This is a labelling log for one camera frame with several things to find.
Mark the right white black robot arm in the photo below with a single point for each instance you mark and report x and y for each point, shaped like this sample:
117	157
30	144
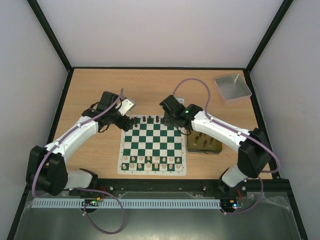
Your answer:
252	154

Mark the black mounting rail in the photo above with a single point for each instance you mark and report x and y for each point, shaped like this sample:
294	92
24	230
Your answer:
207	188

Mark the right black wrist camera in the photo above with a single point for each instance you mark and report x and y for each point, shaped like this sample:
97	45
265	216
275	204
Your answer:
171	105

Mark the green white chess board mat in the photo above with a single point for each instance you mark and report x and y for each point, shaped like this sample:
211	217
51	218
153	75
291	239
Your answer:
154	140

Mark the gold tin with dark pieces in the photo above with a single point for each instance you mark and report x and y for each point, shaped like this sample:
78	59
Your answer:
201	143

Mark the silver tin lid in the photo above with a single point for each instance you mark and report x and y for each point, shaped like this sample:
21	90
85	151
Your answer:
232	88

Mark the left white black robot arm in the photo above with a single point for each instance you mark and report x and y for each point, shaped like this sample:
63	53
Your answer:
46	169

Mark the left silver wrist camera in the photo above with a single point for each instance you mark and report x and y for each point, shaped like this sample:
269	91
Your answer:
126	105

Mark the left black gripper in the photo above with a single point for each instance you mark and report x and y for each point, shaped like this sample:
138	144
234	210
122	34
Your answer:
121	124

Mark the grey slotted cable duct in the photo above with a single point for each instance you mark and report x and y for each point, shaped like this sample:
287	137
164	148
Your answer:
73	203

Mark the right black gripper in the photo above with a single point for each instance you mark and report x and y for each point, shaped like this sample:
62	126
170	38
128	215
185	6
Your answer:
169	120

